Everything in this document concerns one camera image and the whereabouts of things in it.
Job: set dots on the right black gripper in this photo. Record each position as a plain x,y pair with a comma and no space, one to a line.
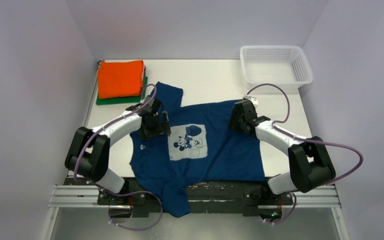
235,118

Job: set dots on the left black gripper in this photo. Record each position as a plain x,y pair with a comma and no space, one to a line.
161,127

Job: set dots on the blue t shirt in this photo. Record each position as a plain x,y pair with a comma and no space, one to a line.
199,148

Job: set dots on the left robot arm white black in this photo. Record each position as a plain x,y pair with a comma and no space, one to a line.
89,151

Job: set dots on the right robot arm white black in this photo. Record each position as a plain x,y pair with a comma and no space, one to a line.
310,165

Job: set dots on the folded dark t shirt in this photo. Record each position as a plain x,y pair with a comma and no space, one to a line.
144,82

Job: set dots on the white plastic basket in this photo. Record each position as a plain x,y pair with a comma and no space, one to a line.
283,65

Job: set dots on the folded orange t shirt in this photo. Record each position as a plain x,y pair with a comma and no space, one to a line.
121,67

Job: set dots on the folded green t shirt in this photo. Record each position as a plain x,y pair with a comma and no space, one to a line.
119,100

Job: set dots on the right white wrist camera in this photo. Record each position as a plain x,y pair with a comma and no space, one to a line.
250,98

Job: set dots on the black mounting base rail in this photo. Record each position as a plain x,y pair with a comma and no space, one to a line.
210,197

